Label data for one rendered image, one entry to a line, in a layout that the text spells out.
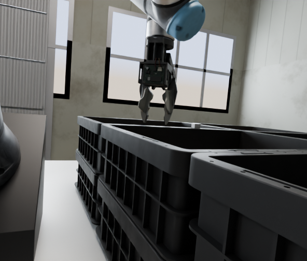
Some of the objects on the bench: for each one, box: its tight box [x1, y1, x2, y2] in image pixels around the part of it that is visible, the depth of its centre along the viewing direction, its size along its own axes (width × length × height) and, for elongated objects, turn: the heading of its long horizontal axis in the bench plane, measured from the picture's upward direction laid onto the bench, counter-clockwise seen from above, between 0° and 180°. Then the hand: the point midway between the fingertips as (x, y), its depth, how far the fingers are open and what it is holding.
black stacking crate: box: [95, 178, 166, 261], centre depth 44 cm, size 40×30×12 cm
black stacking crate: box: [75, 151, 102, 226], centre depth 70 cm, size 40×30×12 cm
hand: (155, 118), depth 63 cm, fingers open, 5 cm apart
